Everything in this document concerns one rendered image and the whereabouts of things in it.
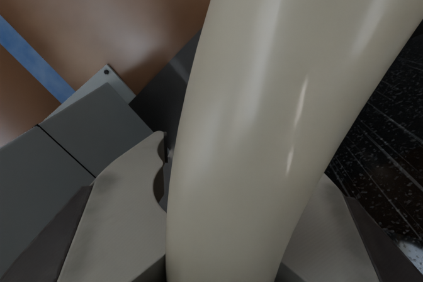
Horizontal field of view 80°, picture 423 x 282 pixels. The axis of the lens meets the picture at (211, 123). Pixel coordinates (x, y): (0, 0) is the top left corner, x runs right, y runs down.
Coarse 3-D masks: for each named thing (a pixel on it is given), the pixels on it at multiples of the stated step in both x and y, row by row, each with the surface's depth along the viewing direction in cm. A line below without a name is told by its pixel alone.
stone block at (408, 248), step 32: (416, 64) 70; (384, 96) 69; (416, 96) 61; (352, 128) 68; (384, 128) 61; (416, 128) 55; (352, 160) 60; (384, 160) 54; (416, 160) 49; (352, 192) 54; (384, 192) 49; (416, 192) 45; (384, 224) 45; (416, 224) 41; (416, 256) 40
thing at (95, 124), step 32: (96, 96) 93; (128, 96) 106; (32, 128) 65; (64, 128) 73; (96, 128) 84; (128, 128) 98; (0, 160) 54; (32, 160) 60; (64, 160) 67; (96, 160) 76; (0, 192) 51; (32, 192) 56; (64, 192) 62; (0, 224) 48; (32, 224) 53; (0, 256) 46
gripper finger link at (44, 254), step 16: (80, 192) 8; (64, 208) 8; (80, 208) 8; (48, 224) 7; (64, 224) 7; (32, 240) 7; (48, 240) 7; (64, 240) 7; (32, 256) 6; (48, 256) 6; (64, 256) 6; (16, 272) 6; (32, 272) 6; (48, 272) 6
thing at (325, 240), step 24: (336, 192) 9; (312, 216) 8; (336, 216) 8; (312, 240) 7; (336, 240) 7; (360, 240) 7; (288, 264) 7; (312, 264) 7; (336, 264) 7; (360, 264) 7
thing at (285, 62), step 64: (256, 0) 3; (320, 0) 3; (384, 0) 3; (256, 64) 3; (320, 64) 3; (384, 64) 3; (192, 128) 4; (256, 128) 4; (320, 128) 4; (192, 192) 4; (256, 192) 4; (192, 256) 5; (256, 256) 5
